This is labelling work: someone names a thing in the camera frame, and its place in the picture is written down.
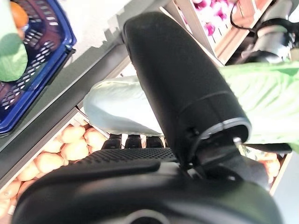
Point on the round orange vegetable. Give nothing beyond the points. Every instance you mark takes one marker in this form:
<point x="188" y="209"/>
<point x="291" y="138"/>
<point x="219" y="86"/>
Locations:
<point x="19" y="14"/>

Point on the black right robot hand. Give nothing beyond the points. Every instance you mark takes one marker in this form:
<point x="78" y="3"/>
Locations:
<point x="182" y="81"/>

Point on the wood and grey display rack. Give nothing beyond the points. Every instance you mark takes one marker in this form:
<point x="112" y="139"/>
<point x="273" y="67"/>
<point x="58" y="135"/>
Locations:
<point x="58" y="105"/>

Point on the blue plastic shopping basket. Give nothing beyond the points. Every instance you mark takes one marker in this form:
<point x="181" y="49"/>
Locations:
<point x="57" y="67"/>

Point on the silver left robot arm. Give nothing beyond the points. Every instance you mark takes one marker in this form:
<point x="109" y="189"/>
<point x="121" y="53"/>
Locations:
<point x="271" y="39"/>

